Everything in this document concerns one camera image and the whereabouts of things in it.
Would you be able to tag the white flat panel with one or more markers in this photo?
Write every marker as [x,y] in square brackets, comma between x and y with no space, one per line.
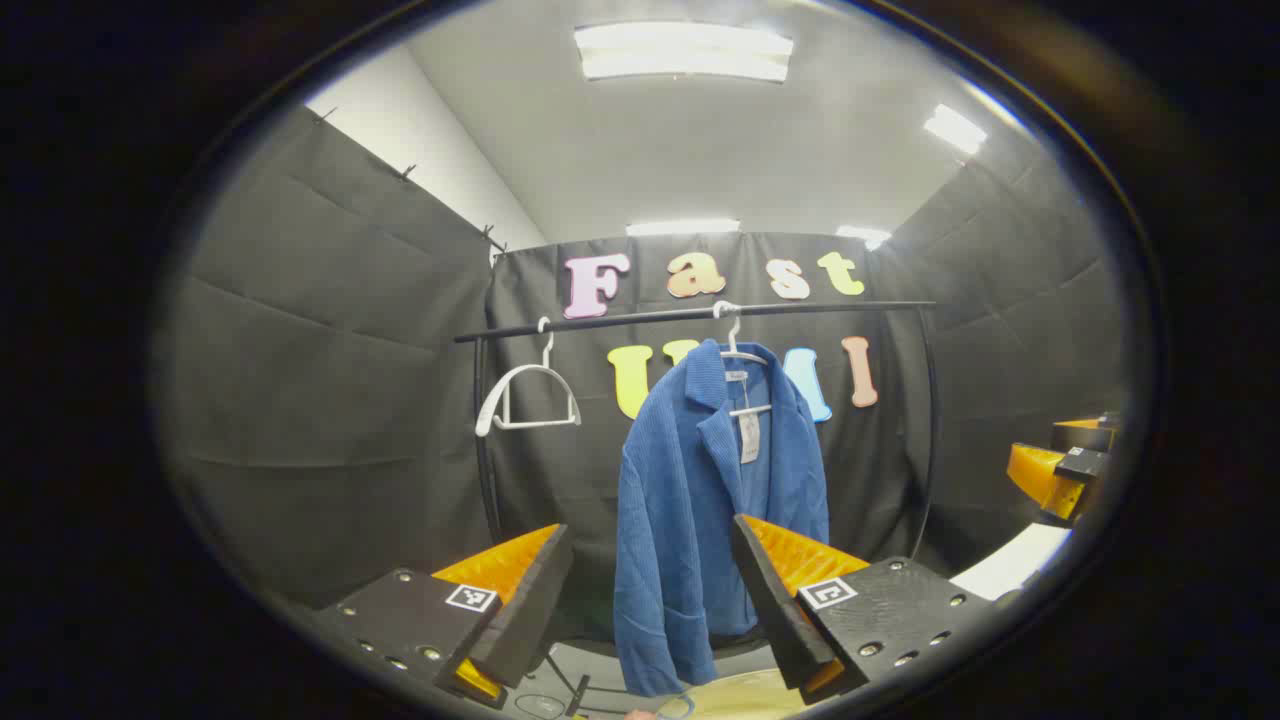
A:
[1010,562]

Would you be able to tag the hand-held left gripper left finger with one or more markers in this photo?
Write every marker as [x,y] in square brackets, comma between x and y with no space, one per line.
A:
[530,610]

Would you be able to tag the black clothes rack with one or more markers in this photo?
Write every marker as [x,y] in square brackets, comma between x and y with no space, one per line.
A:
[640,317]

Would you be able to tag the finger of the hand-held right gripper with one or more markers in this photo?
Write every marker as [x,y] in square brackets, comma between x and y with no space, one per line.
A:
[1085,437]
[1035,475]

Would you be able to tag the beige laundry hamper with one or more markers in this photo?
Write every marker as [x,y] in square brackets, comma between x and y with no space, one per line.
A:
[750,698]

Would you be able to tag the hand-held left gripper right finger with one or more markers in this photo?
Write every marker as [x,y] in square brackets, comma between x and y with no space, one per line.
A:
[770,600]

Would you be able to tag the white plastic clothes hanger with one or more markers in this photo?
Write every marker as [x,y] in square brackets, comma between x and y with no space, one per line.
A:
[520,372]
[735,352]

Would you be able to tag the large ceiling light panel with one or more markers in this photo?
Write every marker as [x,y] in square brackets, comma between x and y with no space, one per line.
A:
[685,50]

